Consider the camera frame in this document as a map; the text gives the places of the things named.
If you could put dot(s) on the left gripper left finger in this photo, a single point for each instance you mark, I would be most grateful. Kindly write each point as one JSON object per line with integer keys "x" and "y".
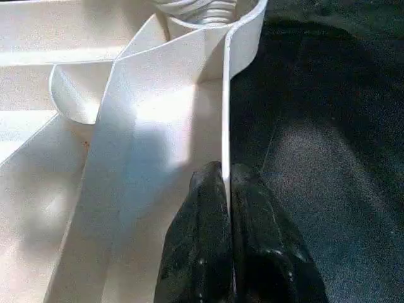
{"x": 199, "y": 252}

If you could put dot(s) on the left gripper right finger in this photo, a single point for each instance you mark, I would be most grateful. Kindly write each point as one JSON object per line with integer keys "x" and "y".
{"x": 265, "y": 259}

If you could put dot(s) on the white plastic table leg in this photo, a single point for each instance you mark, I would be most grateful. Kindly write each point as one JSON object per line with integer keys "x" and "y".
{"x": 202, "y": 7}

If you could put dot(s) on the black mat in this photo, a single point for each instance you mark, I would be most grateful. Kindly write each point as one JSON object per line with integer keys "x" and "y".
{"x": 328, "y": 158}

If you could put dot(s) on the white plastic table top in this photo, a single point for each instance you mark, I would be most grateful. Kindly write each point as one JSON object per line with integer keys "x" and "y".
{"x": 139, "y": 126}

